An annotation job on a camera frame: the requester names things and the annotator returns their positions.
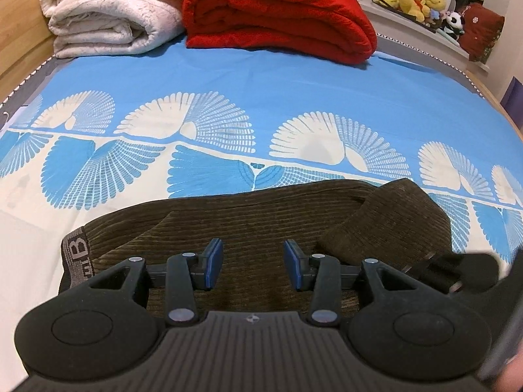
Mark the folded white blanket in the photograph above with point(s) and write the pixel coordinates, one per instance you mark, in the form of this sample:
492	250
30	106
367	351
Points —
110	12

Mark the folded red blanket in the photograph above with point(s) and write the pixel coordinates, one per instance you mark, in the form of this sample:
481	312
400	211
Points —
282	16

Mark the panda plush toy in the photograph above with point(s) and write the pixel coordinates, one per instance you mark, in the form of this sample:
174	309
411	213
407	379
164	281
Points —
453	22

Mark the dark red cushion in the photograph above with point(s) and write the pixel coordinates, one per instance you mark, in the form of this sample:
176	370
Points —
482	28

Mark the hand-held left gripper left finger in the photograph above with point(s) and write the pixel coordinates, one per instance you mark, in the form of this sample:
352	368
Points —
214	263

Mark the blue white printed bed sheet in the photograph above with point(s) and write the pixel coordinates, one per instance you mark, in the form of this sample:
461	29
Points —
261	102

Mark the yellow plush bear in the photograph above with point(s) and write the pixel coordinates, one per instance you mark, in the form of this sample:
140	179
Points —
435	2

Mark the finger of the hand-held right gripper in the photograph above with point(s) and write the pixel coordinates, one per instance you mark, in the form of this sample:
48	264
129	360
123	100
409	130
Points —
457	271

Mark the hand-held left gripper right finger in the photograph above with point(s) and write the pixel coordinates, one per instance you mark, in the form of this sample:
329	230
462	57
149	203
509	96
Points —
292	263

